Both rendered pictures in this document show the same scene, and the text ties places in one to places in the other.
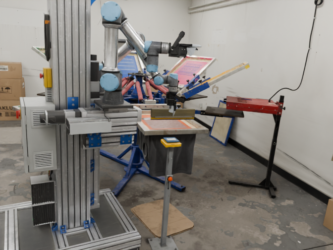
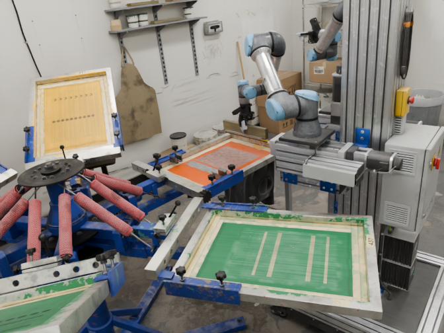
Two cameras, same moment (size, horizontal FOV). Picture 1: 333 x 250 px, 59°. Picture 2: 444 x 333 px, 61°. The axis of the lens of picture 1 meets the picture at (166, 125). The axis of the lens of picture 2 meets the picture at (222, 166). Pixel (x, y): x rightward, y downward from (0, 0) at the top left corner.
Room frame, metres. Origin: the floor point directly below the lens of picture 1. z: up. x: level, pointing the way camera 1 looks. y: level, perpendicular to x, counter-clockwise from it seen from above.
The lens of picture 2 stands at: (3.60, 2.22, 1.99)
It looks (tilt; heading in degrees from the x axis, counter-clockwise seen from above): 25 degrees down; 249
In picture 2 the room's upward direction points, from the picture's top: 7 degrees counter-clockwise
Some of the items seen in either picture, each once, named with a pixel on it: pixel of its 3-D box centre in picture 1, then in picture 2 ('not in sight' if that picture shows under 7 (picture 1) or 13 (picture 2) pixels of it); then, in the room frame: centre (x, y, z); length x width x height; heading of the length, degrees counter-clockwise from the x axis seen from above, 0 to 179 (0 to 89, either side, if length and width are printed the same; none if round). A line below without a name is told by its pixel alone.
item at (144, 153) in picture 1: (145, 141); (248, 187); (2.64, 0.19, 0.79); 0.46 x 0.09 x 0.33; 20
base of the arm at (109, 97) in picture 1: (113, 95); not in sight; (2.04, 0.39, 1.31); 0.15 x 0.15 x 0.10
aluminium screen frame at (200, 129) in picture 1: (163, 120); (220, 158); (2.76, 0.03, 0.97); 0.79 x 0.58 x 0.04; 20
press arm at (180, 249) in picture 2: not in sight; (185, 254); (3.28, 0.79, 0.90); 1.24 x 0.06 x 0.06; 140
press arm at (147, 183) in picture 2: not in sight; (149, 185); (3.29, 0.22, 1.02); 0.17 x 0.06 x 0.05; 20
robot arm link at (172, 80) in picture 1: (173, 80); (243, 88); (2.51, -0.03, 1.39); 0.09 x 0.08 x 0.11; 82
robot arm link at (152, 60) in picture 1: (152, 63); (329, 51); (1.93, 0.12, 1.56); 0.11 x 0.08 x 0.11; 3
